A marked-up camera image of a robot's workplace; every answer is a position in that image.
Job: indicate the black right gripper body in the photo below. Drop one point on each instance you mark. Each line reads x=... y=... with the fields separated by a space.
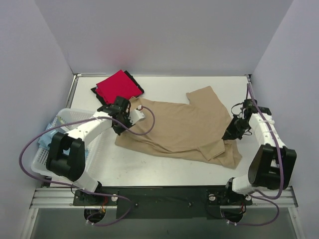
x=234 y=128

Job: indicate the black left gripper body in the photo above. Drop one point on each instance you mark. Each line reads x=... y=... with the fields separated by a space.
x=119 y=126

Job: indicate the beige t shirt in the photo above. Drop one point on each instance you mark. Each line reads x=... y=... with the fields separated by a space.
x=190 y=131

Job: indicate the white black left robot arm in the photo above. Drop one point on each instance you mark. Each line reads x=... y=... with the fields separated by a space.
x=66 y=156

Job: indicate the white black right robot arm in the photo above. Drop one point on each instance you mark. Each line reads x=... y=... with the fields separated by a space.
x=273 y=163

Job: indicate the red folded t shirt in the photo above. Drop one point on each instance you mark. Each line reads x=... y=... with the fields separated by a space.
x=117 y=87

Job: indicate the white plastic laundry basket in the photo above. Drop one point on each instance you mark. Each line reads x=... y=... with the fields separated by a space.
x=72 y=118

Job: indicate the light blue t shirt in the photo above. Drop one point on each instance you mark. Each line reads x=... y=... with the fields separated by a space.
x=46 y=139

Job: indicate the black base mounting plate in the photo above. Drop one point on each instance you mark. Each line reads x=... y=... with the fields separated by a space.
x=185 y=202

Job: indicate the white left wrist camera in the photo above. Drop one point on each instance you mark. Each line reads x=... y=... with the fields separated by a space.
x=136 y=115

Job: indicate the aluminium front rail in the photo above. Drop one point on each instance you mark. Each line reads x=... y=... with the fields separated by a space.
x=62 y=198

